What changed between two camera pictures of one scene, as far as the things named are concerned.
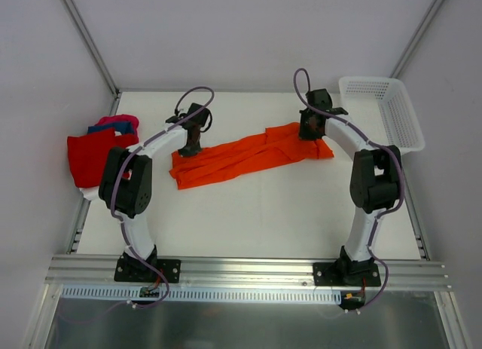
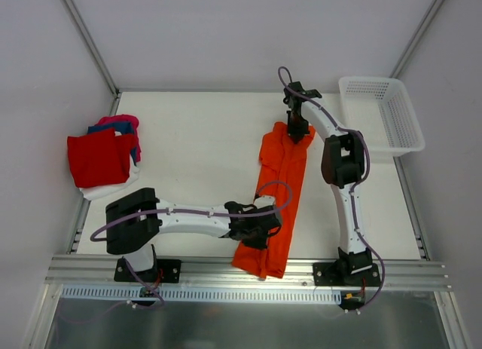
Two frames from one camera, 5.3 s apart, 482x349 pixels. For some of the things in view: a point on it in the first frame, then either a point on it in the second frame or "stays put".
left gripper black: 190,150 → 262,234
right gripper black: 308,131 → 297,127
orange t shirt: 275,146 → 282,159
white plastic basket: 379,109 stays put
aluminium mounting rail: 89,271 stays put
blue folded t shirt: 126,127 stays put
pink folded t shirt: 120,118 stays put
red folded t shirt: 88,154 stays put
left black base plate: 132,269 stays put
